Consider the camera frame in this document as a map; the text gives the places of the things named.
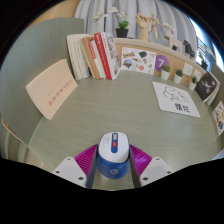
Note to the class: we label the wooden hand model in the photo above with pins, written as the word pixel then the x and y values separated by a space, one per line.
pixel 143 28

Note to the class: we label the white wall socket plate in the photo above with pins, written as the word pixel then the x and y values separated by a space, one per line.
pixel 197 75
pixel 187 69

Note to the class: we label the white sticker sheet card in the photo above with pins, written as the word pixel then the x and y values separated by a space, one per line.
pixel 138 61

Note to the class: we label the grey curtain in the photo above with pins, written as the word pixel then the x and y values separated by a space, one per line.
pixel 166 13

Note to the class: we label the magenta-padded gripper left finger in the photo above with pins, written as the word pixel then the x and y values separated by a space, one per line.
pixel 70 170

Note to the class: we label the thick white book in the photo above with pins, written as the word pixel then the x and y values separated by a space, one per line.
pixel 76 56

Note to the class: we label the wooden desk back ledge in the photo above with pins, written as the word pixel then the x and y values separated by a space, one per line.
pixel 146 45

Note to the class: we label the colourful illustrated card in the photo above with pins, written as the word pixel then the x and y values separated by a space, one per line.
pixel 219 116

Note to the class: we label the green desk partition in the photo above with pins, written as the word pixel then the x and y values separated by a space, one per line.
pixel 33 43
pixel 220 75

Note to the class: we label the beige booklet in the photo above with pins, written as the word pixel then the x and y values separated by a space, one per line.
pixel 50 88

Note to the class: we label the white printed mouse pad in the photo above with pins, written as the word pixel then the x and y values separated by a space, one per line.
pixel 176 100

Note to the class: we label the black-cover book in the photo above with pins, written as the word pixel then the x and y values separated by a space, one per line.
pixel 206 86

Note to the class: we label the wooden chair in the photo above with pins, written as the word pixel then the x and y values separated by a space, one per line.
pixel 11 131

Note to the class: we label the black horse figure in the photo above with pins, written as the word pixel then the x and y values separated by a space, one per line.
pixel 188 49

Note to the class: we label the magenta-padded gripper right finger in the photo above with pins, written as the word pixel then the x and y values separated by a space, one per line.
pixel 155 168

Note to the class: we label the blue and white computer mouse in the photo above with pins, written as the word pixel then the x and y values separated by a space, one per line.
pixel 113 156

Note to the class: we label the brown-spined book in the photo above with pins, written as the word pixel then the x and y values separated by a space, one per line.
pixel 90 58

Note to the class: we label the purple round number sign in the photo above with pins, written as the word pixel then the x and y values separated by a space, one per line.
pixel 161 61

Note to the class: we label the window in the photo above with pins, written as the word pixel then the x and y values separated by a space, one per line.
pixel 206 41

